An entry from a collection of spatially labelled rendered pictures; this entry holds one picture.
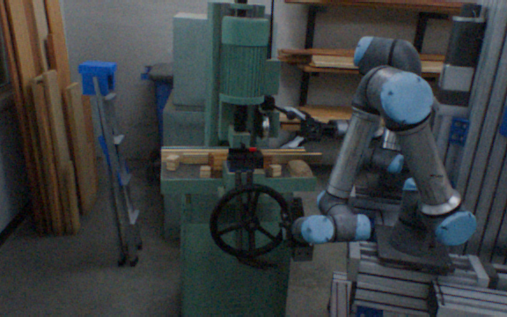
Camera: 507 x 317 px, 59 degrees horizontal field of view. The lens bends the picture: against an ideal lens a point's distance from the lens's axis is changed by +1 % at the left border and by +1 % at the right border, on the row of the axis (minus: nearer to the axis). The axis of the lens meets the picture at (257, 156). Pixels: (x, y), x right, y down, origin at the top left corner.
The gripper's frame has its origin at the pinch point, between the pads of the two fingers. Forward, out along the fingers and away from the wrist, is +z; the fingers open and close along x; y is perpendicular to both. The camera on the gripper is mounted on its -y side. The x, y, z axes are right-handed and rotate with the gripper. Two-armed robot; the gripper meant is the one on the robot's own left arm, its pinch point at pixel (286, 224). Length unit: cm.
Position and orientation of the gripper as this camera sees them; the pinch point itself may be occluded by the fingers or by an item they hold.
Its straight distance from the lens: 154.1
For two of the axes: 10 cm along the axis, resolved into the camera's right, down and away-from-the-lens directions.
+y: 0.4, 9.9, -1.6
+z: -1.9, 1.7, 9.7
